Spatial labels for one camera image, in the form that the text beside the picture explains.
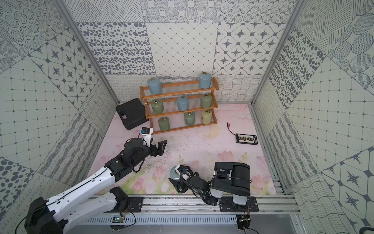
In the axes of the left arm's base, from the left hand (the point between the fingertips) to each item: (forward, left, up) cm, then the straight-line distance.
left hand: (163, 141), depth 76 cm
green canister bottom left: (+20, +4, -11) cm, 23 cm away
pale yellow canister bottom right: (+27, -25, -11) cm, 38 cm away
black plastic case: (+33, +32, -15) cm, 49 cm away
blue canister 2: (-14, -6, -12) cm, 19 cm away
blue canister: (+27, +7, +16) cm, 32 cm away
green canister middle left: (+24, +7, +3) cm, 25 cm away
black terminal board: (+14, -52, -19) cm, 57 cm away
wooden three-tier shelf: (+29, -1, +9) cm, 30 cm away
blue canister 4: (+27, -9, +2) cm, 29 cm away
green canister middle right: (+30, -24, +1) cm, 39 cm away
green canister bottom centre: (+26, -13, -12) cm, 32 cm away
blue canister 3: (+33, -23, +15) cm, 43 cm away
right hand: (-11, -6, -17) cm, 21 cm away
